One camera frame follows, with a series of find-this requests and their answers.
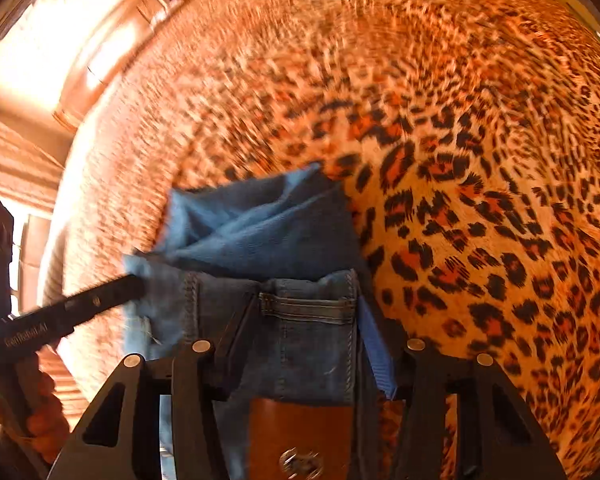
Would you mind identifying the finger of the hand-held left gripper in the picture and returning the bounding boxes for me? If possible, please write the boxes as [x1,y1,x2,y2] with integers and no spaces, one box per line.
[71,274,147,332]

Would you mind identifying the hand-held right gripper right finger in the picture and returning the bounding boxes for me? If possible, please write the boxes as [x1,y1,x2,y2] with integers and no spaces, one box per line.
[356,298,567,480]

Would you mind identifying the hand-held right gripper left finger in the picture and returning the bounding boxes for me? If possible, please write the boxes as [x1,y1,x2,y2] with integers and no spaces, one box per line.
[45,292,259,480]

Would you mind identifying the blue denim pants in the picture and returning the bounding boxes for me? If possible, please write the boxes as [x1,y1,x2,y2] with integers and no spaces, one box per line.
[122,162,400,480]

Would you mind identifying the person's left hand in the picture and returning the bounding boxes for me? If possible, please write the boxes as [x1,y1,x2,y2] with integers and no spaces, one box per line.
[26,345,74,462]

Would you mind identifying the patterned curtain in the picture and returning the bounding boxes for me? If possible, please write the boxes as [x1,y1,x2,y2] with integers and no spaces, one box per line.
[0,110,67,218]

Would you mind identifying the leopard print bedspread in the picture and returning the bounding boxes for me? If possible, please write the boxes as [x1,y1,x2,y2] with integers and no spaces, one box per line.
[75,0,600,480]

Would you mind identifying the dark wooden headboard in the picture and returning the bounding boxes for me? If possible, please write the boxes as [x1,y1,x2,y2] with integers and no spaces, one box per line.
[54,0,183,132]

